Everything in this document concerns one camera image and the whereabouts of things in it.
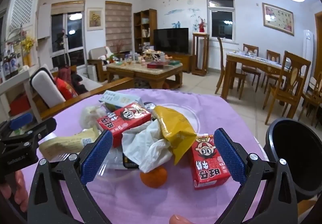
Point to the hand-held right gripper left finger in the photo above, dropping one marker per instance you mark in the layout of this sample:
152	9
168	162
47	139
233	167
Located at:
96	157

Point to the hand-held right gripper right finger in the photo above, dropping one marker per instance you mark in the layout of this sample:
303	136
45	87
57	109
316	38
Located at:
230	157

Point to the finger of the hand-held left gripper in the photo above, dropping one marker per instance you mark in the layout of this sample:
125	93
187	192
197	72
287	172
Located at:
21	120
42	128

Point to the black card package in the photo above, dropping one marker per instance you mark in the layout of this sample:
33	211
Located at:
128	162

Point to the orange tangerine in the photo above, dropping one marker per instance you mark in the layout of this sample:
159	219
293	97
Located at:
153	178

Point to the black trash bin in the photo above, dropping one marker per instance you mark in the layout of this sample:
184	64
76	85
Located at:
296	153

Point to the person's left hand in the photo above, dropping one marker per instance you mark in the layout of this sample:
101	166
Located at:
12	191

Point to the person's right hand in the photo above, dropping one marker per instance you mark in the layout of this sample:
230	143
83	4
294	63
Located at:
179	220

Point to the red cartoon milk carton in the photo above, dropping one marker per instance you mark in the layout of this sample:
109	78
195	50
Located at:
206	163
120	123

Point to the pale yellow packet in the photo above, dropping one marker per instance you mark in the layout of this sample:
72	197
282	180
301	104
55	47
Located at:
63	144

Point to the white shelf rack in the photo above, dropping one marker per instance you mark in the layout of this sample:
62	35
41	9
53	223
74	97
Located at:
15	83

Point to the white seat cushion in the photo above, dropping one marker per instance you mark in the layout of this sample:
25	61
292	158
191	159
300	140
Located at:
47	88

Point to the white crumpled plastic bag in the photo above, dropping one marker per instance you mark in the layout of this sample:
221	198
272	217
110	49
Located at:
89	115

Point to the red cushion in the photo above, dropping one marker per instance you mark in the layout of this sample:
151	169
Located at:
66	89

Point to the white crumpled tissue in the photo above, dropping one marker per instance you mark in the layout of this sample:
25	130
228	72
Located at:
143	146

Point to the green packet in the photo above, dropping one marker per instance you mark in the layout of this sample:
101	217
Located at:
112	107

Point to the dark glass bottle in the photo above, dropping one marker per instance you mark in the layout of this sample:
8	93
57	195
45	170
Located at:
6	65
13	64

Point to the dark cloth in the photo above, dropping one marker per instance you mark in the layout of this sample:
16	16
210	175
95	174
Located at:
79	84

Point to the white and blue box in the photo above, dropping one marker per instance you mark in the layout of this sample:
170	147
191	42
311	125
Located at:
118	98

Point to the yellow snack bag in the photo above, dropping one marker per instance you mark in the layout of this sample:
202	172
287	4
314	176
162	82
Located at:
173	128

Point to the wooden sofa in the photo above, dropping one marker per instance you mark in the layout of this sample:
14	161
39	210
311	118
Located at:
108	85

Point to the purple cloth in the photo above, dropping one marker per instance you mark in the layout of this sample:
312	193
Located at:
156	201

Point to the black and white packet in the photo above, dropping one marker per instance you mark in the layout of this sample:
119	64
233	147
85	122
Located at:
149	105

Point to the yellow artificial flowers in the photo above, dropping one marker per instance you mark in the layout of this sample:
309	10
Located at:
27	45

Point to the wooden armchair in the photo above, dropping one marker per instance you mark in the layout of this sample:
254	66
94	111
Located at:
96	57

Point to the wooden dining chair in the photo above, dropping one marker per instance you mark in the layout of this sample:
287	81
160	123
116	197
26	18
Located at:
312	98
273	55
294	73
251	49
221	62

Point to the large balcony window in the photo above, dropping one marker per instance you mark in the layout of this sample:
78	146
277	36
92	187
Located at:
73	37

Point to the wooden dining table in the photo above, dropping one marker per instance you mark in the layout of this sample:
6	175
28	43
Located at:
247	61

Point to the wooden coffee table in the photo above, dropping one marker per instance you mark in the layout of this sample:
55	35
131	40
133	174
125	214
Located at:
146	73

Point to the white stuffed toy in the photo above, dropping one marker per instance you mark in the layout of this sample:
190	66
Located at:
108	54

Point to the wooden television stand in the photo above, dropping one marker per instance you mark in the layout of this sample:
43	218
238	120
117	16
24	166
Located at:
182	61

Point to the green flat box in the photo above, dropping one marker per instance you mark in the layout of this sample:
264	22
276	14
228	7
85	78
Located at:
175	63

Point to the red flat box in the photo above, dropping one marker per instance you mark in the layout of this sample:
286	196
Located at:
157	64

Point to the white lattice cover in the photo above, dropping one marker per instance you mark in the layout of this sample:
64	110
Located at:
24	5

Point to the wooden model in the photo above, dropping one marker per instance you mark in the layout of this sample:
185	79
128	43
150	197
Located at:
152	55

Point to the sunflower painting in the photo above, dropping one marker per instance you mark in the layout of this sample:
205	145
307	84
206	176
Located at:
95	18

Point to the tall wooden plant stand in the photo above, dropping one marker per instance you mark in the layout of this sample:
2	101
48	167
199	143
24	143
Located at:
200	37

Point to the striped roller blind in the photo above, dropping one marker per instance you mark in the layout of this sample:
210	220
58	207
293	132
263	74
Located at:
118	25

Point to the black television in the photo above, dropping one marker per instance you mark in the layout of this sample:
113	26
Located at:
171	40

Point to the white standing air conditioner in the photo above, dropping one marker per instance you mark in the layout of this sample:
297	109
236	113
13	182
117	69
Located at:
308	50

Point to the red vase with flowers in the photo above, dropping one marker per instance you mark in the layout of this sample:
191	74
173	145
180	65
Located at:
201	26

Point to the white framed window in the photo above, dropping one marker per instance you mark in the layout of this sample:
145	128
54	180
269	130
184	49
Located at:
221	22

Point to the wooden bookshelf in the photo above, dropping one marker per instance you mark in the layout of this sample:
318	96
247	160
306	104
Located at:
144	27

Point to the framed floral picture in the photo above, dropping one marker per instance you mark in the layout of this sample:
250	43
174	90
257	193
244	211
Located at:
278	18

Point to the wooden door frame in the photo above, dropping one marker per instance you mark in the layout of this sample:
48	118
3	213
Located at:
319	37

